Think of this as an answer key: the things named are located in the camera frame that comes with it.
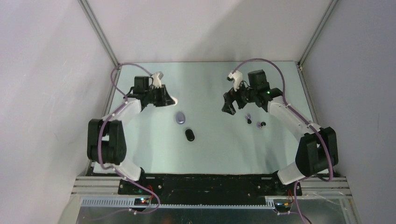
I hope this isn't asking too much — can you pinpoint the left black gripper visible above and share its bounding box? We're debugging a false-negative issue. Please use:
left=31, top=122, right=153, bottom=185
left=145, top=84, right=175, bottom=107

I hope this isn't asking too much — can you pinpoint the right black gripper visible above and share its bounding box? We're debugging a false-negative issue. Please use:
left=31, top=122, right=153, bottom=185
left=221, top=79, right=257, bottom=115

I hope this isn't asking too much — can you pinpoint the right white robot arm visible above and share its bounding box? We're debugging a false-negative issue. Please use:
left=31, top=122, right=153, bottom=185
left=222, top=70, right=339, bottom=195

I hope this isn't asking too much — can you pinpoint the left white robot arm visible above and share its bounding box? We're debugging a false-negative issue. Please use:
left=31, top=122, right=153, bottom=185
left=87, top=72, right=177, bottom=194

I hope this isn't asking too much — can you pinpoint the purple earbud charging case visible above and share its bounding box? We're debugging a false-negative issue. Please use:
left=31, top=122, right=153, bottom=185
left=176, top=112, right=186, bottom=125

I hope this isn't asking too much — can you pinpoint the black earbud charging case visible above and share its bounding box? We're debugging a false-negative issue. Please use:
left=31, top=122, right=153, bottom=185
left=185, top=129, right=195, bottom=142

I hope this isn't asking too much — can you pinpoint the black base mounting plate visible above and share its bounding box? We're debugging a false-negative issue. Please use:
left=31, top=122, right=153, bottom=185
left=117, top=174, right=302, bottom=205

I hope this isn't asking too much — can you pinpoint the left controller circuit board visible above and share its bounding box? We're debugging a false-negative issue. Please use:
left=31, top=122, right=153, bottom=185
left=134, top=198, right=150, bottom=206

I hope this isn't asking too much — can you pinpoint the controller circuit board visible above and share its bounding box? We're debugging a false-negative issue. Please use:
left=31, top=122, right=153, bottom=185
left=134, top=198, right=150, bottom=206
left=274, top=203, right=292, bottom=213

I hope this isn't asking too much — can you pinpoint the right controller circuit board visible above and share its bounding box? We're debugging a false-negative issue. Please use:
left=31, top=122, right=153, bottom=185
left=274, top=203, right=292, bottom=213

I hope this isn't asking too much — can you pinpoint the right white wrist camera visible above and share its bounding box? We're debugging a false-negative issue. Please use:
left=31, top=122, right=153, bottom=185
left=227, top=70, right=243, bottom=91

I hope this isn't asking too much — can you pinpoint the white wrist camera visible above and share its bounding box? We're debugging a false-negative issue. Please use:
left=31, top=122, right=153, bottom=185
left=150, top=71, right=163, bottom=89
left=227, top=70, right=243, bottom=91

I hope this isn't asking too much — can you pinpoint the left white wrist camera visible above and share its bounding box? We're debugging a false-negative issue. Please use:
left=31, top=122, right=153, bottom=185
left=150, top=71, right=163, bottom=89

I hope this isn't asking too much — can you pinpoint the grey slotted cable duct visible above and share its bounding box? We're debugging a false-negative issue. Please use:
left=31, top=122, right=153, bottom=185
left=81, top=197, right=275, bottom=210

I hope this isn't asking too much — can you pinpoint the left aluminium frame post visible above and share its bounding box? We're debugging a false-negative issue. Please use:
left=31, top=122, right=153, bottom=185
left=78, top=0, right=119, bottom=66

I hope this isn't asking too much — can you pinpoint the aluminium frame post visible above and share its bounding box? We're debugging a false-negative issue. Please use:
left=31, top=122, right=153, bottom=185
left=297, top=0, right=339, bottom=67
left=78, top=0, right=119, bottom=66

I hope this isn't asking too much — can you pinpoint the right aluminium frame post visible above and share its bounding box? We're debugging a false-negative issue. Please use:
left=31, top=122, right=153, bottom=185
left=297, top=0, right=339, bottom=67

